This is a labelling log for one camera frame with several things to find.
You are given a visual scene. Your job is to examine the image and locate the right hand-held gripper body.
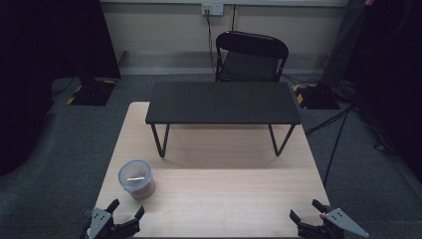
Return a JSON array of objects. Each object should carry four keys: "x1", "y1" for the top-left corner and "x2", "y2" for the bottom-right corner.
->
[{"x1": 297, "y1": 207, "x2": 370, "y2": 239}]

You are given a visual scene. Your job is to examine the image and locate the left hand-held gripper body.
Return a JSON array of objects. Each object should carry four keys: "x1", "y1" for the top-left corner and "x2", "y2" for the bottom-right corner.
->
[{"x1": 80, "y1": 207, "x2": 141, "y2": 239}]

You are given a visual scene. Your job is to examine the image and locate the clear round container blue-rimmed lid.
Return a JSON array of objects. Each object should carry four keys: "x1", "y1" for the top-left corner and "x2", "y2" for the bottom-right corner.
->
[{"x1": 117, "y1": 159, "x2": 156, "y2": 201}]

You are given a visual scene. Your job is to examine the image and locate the black riser shelf metal legs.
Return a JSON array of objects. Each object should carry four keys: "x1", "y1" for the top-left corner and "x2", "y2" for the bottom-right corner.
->
[{"x1": 144, "y1": 81, "x2": 303, "y2": 158}]

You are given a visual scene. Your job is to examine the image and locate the black folding chair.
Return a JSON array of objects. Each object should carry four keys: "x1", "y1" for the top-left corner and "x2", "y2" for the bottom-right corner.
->
[{"x1": 214, "y1": 30, "x2": 290, "y2": 84}]

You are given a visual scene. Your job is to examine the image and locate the black floor cable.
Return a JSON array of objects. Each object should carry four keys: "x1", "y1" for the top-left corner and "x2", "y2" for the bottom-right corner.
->
[
  {"x1": 305, "y1": 105, "x2": 353, "y2": 137},
  {"x1": 322, "y1": 112, "x2": 350, "y2": 187}
]

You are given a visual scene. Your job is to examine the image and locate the black base plate striped tape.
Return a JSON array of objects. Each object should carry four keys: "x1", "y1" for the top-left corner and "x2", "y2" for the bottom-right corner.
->
[
  {"x1": 292, "y1": 82, "x2": 341, "y2": 111},
  {"x1": 67, "y1": 77, "x2": 118, "y2": 108}
]

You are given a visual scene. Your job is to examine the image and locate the black power cable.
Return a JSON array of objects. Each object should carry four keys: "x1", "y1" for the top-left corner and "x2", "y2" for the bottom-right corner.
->
[{"x1": 204, "y1": 9, "x2": 219, "y2": 77}]

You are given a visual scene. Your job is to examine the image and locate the white wall socket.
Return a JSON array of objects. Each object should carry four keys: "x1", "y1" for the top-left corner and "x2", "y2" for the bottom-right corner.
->
[{"x1": 201, "y1": 2, "x2": 225, "y2": 17}]

